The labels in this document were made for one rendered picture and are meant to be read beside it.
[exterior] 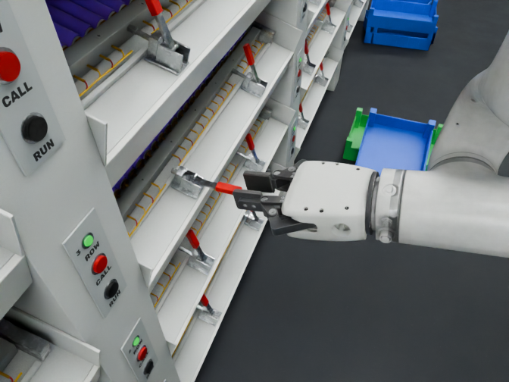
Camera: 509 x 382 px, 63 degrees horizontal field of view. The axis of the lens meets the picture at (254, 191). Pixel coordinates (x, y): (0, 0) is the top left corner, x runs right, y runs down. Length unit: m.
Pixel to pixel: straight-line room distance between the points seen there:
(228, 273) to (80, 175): 0.66
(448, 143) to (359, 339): 0.64
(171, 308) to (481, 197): 0.48
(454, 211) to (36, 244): 0.38
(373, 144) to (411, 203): 0.96
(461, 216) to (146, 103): 0.33
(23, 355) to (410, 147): 1.21
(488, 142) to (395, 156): 0.88
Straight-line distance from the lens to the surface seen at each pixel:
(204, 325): 0.91
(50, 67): 0.31
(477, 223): 0.47
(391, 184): 0.47
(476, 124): 0.52
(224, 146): 0.66
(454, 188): 0.47
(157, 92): 0.44
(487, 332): 1.18
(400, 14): 2.32
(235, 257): 0.99
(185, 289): 0.72
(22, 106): 0.29
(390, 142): 1.43
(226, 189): 0.56
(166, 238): 0.55
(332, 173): 0.51
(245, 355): 1.02
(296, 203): 0.49
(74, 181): 0.34
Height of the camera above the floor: 0.95
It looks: 46 degrees down
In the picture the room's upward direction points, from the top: straight up
